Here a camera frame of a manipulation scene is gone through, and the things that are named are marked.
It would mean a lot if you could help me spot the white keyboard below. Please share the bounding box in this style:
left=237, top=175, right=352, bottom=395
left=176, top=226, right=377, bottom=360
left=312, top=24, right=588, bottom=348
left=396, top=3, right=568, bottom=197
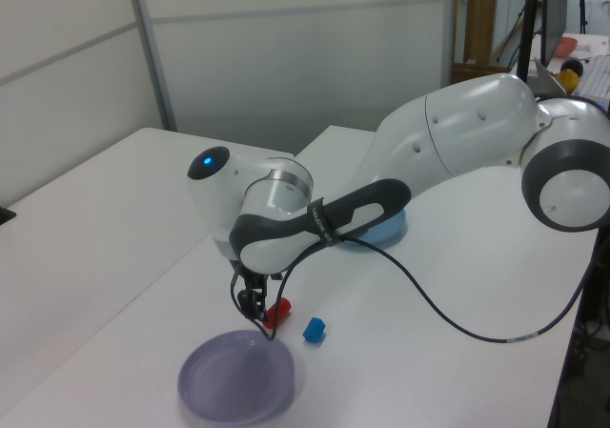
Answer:
left=576, top=54, right=610, bottom=100

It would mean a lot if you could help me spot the purple plate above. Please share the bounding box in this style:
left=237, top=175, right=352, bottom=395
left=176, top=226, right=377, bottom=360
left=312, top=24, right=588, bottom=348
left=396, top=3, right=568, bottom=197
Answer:
left=176, top=330, right=296, bottom=423

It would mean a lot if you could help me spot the black velcro strap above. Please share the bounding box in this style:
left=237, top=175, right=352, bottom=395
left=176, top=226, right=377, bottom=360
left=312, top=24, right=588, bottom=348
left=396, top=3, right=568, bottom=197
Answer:
left=307, top=197, right=337, bottom=249

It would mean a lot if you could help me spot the grey laptop lid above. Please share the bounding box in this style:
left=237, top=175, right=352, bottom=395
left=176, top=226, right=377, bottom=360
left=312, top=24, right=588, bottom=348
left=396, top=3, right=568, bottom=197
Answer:
left=533, top=57, right=571, bottom=96

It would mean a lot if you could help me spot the blue hexagonal block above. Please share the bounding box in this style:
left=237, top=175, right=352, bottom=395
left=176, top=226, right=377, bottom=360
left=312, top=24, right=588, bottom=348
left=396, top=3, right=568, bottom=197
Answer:
left=301, top=316, right=327, bottom=346

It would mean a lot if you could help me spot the orange-red bowl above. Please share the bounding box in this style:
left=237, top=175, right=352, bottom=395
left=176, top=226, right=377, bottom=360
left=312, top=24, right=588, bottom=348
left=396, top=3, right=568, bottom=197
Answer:
left=556, top=36, right=579, bottom=59

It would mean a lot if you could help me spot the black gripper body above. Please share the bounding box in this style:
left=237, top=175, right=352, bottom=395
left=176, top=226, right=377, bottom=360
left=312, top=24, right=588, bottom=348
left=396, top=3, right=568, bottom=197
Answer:
left=232, top=260, right=274, bottom=282

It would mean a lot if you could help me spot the red cylinder block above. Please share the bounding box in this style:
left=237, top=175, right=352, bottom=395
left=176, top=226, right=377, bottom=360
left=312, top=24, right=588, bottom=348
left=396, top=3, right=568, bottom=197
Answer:
left=263, top=297, right=293, bottom=330

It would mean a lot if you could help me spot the brown wooden cabinet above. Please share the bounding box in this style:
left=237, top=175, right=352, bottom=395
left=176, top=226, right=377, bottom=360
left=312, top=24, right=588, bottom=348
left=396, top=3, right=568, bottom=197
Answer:
left=451, top=0, right=510, bottom=86

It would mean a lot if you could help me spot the yellow ball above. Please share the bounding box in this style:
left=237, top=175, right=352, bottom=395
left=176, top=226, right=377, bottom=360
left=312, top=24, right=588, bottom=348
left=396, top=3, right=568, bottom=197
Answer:
left=558, top=69, right=580, bottom=93

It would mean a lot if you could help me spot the blue plate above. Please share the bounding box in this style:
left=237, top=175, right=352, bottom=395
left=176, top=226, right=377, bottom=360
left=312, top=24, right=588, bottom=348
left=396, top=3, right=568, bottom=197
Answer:
left=355, top=208, right=409, bottom=248

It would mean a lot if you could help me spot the black computer monitor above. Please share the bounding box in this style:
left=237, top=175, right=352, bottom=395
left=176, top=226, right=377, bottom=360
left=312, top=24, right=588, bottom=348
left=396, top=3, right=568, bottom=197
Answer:
left=541, top=0, right=571, bottom=65

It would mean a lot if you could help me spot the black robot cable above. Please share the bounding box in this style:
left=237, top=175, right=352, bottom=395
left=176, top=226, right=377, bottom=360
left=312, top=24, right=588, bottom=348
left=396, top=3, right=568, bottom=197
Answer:
left=256, top=225, right=604, bottom=348

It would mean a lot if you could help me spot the black monitor stand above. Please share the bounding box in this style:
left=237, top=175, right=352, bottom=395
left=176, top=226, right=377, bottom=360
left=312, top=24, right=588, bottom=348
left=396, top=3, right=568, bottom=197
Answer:
left=517, top=0, right=542, bottom=84

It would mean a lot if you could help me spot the grey metal partition post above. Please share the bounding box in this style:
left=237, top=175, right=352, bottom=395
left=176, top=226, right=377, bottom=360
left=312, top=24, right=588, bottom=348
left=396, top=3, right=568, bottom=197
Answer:
left=124, top=0, right=178, bottom=132
left=442, top=0, right=472, bottom=89

